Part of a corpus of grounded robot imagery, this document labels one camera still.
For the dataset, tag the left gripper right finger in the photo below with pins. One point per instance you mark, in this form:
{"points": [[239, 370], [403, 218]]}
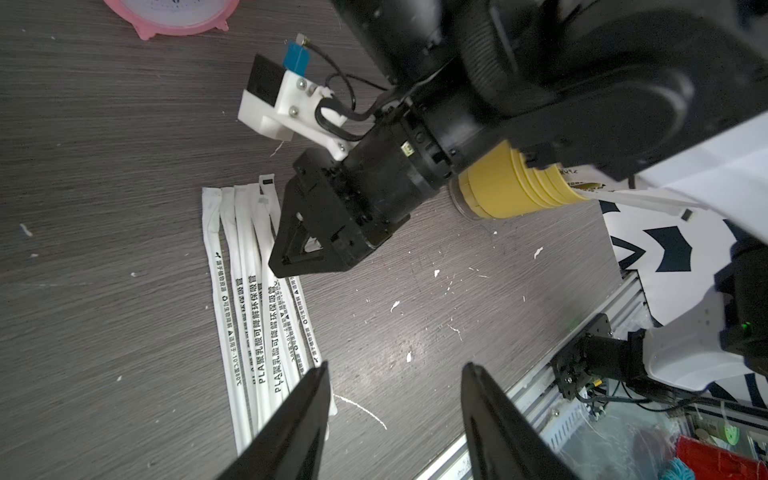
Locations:
{"points": [[500, 441]]}

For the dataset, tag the white straw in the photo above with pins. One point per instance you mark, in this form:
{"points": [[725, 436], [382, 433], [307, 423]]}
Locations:
{"points": [[228, 219], [225, 321], [303, 361], [285, 374], [293, 344], [266, 398]]}

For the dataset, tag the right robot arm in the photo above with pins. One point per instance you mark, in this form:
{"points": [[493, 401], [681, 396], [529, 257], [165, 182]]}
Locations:
{"points": [[621, 85]]}

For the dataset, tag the bundle of wrapped straws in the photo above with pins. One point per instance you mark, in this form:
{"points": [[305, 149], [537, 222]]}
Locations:
{"points": [[588, 181]]}

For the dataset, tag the pink alarm clock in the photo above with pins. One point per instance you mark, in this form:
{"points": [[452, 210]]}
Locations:
{"points": [[177, 18]]}

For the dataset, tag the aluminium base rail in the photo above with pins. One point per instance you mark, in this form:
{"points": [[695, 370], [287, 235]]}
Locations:
{"points": [[536, 395]]}

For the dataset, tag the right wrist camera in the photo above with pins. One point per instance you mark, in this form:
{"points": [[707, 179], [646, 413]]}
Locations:
{"points": [[279, 102]]}

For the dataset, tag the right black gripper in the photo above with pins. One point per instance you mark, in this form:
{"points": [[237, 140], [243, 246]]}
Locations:
{"points": [[336, 214]]}

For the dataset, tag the yellow plastic cup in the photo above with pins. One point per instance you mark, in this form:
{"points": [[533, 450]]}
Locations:
{"points": [[501, 186]]}

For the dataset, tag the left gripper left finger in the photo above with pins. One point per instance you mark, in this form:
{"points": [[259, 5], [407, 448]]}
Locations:
{"points": [[290, 445]]}

